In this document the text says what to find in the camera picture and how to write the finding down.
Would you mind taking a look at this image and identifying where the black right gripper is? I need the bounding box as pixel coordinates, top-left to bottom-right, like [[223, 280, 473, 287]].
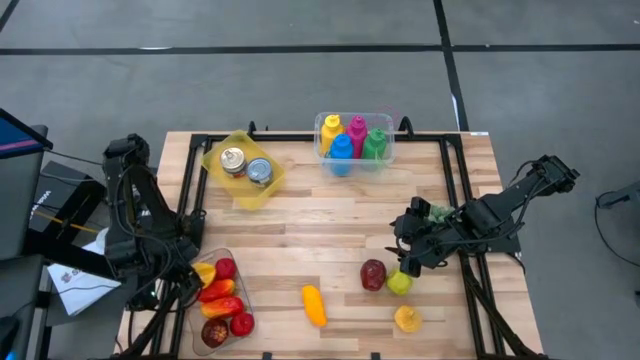
[[384, 197, 461, 279]]

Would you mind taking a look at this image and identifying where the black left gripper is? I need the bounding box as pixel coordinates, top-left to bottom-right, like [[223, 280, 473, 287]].
[[147, 239, 205, 304]]

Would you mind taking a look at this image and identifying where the dark red wrinkled fruit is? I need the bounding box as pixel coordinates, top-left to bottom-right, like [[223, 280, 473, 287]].
[[200, 318, 230, 350], [359, 258, 388, 293]]

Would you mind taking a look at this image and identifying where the green plastic bottle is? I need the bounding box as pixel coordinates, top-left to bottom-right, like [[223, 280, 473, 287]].
[[361, 127, 389, 171]]

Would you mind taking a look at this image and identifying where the white round object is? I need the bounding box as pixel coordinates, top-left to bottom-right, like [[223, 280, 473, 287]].
[[219, 146, 248, 179]]

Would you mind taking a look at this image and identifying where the silver tin can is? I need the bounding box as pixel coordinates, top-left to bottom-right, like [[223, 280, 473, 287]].
[[246, 157, 275, 189]]

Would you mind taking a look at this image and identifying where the yellow plastic bottle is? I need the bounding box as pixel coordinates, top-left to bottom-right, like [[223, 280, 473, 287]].
[[319, 113, 345, 156]]

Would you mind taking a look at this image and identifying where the green apple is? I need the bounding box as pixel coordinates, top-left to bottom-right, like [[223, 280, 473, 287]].
[[385, 268, 415, 297]]

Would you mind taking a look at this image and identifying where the clear plastic tray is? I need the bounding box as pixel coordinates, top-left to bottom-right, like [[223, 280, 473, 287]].
[[185, 248, 257, 357]]

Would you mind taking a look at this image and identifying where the green succulent plant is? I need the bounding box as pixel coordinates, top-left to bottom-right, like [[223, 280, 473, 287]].
[[427, 203, 457, 225]]

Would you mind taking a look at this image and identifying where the yellow plastic bin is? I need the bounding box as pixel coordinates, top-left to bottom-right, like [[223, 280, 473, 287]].
[[201, 129, 287, 212]]

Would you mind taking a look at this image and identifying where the orange yellow mango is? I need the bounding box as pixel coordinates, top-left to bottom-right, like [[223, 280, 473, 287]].
[[301, 284, 329, 328]]

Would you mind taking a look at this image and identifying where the white paper sheet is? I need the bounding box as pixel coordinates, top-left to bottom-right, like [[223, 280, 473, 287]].
[[47, 239, 124, 317]]

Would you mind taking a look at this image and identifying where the clear bin with blue contents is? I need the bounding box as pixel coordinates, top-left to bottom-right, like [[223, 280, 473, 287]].
[[328, 133, 355, 177]]

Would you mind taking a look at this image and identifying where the magenta plastic bottle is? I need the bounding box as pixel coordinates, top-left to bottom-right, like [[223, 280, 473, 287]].
[[345, 114, 369, 159]]

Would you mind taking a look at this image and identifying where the clear plastic bin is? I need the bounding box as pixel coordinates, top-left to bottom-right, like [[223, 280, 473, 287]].
[[313, 111, 396, 177]]

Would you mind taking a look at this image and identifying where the thin yellow rod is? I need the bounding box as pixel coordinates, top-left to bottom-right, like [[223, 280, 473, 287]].
[[32, 209, 101, 235]]

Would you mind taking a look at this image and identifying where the black box white lettering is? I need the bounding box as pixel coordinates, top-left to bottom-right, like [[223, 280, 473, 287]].
[[29, 159, 106, 236]]

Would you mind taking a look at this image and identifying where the grey computer case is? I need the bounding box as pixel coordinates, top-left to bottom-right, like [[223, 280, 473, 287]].
[[0, 149, 46, 261]]

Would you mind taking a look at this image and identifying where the blue screen monitor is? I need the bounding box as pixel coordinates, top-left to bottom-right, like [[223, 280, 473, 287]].
[[0, 108, 54, 160]]

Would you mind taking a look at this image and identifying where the black metal table frame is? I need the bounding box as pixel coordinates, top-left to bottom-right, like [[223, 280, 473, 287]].
[[119, 130, 546, 360]]

